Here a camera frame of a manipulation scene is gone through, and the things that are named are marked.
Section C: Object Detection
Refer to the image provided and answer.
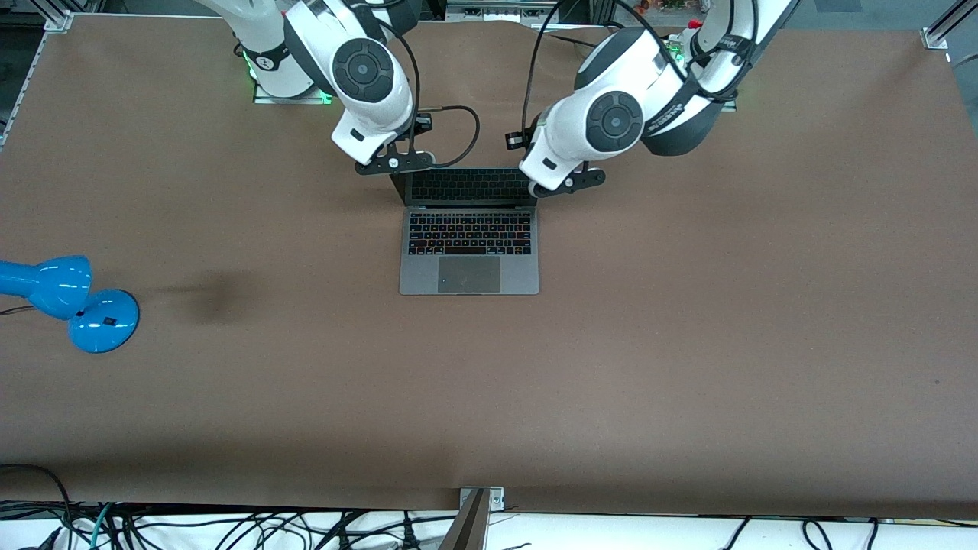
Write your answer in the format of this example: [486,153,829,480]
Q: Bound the grey open-lid laptop computer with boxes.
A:
[390,167,540,296]

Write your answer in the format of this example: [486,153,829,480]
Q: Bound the grey power strip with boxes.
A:
[446,0,559,24]

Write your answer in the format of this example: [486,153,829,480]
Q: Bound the brown table cover sheet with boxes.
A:
[0,14,978,521]

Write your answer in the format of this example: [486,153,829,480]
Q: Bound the blue desk lamp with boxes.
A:
[0,254,141,354]

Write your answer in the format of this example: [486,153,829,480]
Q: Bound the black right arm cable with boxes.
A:
[365,0,481,170]

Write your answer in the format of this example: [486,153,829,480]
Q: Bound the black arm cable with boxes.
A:
[505,0,636,152]
[365,0,481,170]

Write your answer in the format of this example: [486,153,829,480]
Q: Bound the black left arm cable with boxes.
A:
[505,0,636,152]

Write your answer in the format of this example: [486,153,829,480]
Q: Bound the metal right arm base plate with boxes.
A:
[253,82,334,105]

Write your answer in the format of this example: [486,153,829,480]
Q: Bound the black cable on table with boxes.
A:
[535,21,612,51]

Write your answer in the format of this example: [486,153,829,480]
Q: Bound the grey metal table bracket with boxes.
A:
[437,486,506,550]

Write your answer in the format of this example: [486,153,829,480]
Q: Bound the aluminium frame corner profile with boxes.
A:
[38,0,74,33]
[920,0,978,51]

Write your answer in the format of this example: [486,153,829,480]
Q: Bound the aluminium table edge rail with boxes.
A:
[0,31,48,147]

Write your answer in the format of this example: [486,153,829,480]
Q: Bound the teal cable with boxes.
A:
[89,502,117,550]

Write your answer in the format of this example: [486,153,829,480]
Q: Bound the black looped floor cable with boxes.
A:
[0,462,75,550]

